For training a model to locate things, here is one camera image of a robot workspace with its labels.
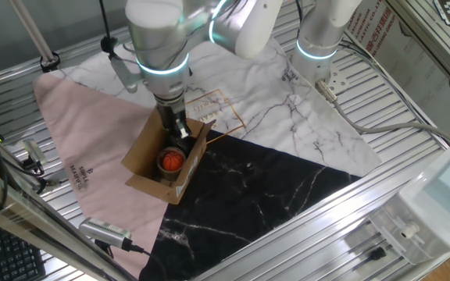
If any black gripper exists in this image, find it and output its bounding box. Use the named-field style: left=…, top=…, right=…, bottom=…
left=154, top=94, right=195, bottom=154

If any brown cardboard box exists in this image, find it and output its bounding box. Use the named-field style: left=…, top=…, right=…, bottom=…
left=120, top=106, right=216, bottom=206

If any clear plastic box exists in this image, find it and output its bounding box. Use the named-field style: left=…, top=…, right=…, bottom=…
left=368, top=140, right=450, bottom=267

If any small orange basketball toy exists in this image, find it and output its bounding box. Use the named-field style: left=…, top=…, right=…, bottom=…
left=162, top=151, right=185, bottom=173

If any marble pink black tablecloth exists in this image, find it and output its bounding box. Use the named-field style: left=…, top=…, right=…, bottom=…
left=32, top=37, right=382, bottom=281

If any grey metal pole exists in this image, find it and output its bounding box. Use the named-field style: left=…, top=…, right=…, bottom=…
left=7, top=0, right=62, bottom=74

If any black keyboard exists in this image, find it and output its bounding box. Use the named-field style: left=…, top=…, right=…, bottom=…
left=0, top=217, right=48, bottom=281

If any black round plug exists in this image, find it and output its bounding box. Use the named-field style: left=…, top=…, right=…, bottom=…
left=366, top=246, right=388, bottom=262

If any board with red print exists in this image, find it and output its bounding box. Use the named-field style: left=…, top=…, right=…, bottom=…
left=343, top=0, right=450, bottom=146

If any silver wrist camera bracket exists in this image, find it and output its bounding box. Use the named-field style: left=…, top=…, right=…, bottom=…
left=109, top=53, right=145, bottom=95

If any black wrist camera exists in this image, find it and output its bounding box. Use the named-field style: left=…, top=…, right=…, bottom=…
left=100, top=35, right=119, bottom=55

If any silver ribbed camera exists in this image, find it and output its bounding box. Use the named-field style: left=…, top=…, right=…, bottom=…
left=77, top=216, right=134, bottom=251

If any black camera cable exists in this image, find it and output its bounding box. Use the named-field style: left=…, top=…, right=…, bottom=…
left=98, top=0, right=113, bottom=40

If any small camera on mount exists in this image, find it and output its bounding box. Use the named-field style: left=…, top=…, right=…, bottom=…
left=20, top=137, right=63, bottom=195

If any aluminium frame bar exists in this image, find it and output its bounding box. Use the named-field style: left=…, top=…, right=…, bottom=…
left=0, top=157, right=137, bottom=281

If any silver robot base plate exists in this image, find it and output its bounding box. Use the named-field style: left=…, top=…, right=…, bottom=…
left=325, top=63, right=350, bottom=95

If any black base cable bundle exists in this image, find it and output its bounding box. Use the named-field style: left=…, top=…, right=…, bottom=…
left=337, top=37, right=450, bottom=148

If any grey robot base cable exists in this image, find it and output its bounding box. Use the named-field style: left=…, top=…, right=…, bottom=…
left=313, top=79, right=450, bottom=146

